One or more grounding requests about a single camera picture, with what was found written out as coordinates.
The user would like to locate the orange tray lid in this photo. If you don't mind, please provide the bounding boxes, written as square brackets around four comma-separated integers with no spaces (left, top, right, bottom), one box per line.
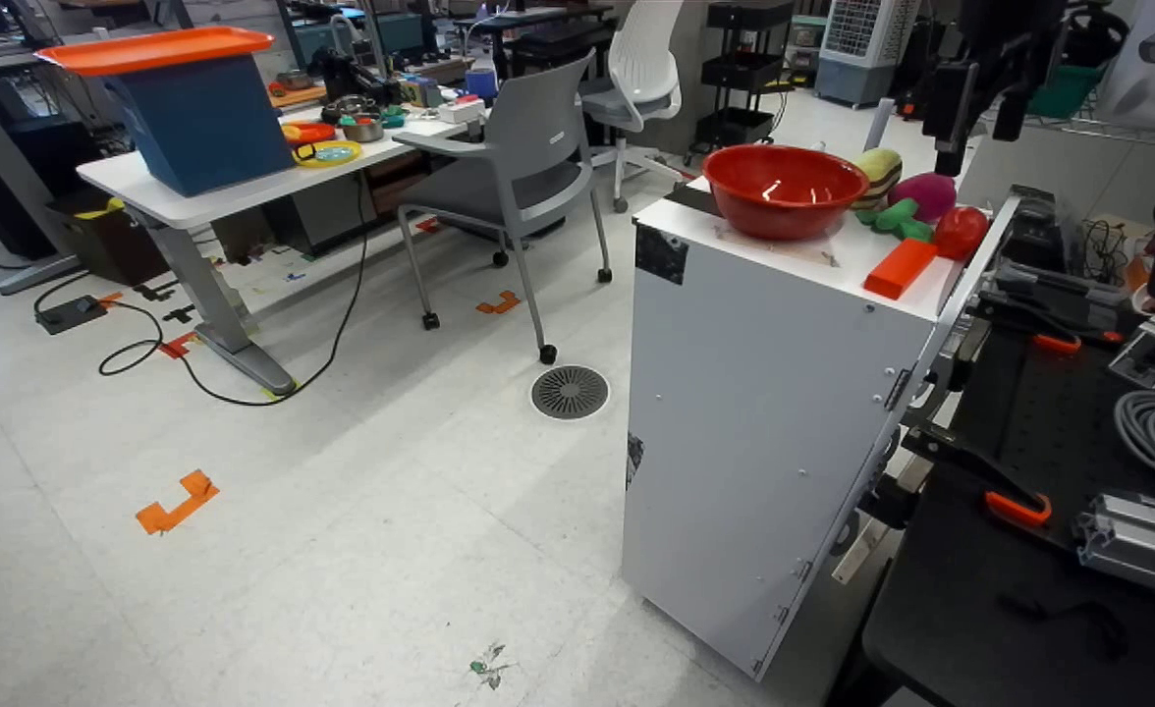
[33,22,281,81]

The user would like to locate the grey office chair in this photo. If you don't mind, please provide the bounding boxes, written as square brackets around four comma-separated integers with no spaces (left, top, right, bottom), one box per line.
[392,53,617,369]

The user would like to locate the white cabinet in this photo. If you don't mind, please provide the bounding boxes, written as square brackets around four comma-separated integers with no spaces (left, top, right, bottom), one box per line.
[617,180,1027,683]

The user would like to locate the red plastic bowl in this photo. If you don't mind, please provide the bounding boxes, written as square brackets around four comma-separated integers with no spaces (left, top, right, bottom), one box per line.
[701,141,874,248]

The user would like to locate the black floor cable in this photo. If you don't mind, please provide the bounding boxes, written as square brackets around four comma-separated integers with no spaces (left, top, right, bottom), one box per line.
[93,194,375,413]

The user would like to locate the orange rectangular block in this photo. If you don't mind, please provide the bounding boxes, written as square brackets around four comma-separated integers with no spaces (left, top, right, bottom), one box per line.
[862,235,943,303]

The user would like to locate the orange L-shaped floor tape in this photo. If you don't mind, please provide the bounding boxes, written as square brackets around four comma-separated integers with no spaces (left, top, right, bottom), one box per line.
[133,469,224,540]

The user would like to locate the blue storage bin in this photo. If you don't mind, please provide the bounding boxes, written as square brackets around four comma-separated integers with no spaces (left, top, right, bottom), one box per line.
[104,53,299,202]

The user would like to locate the black clamp with orange handle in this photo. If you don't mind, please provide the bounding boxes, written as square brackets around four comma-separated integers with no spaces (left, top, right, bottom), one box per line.
[899,417,1056,535]
[981,268,1130,362]

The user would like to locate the yellow green sponge toy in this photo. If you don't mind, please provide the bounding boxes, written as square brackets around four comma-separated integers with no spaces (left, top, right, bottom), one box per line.
[850,147,907,210]

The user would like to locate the round grey floor cover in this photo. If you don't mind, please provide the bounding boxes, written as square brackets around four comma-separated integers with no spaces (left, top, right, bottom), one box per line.
[528,362,615,425]

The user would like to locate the purple toy with green leaves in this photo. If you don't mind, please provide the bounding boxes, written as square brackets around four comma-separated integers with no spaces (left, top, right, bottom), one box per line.
[862,168,962,243]

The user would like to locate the black power adapter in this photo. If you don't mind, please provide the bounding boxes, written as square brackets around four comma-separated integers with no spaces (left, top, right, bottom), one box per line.
[37,291,109,338]

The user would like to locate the aluminium extrusion bar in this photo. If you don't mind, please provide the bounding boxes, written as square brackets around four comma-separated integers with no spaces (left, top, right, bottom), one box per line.
[1073,488,1155,607]

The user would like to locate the green box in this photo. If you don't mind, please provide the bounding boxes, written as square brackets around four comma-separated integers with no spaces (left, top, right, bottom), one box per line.
[1032,60,1112,128]

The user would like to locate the white air cooler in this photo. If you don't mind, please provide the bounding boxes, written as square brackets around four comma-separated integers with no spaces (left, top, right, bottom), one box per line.
[815,0,925,112]

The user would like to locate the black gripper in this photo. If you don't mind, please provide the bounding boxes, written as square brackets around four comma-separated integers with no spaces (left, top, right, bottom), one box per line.
[925,0,1073,180]

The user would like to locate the black shelf cart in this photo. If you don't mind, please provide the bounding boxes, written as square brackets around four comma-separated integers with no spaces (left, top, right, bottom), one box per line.
[690,0,797,154]

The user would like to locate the black cable bundle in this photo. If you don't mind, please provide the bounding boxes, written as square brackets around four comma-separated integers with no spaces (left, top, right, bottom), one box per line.
[1060,0,1134,70]

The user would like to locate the white office chair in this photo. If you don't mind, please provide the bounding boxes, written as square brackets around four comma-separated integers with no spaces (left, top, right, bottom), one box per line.
[577,0,690,215]

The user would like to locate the white desk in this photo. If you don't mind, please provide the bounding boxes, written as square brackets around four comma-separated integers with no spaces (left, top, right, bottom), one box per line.
[75,112,493,401]

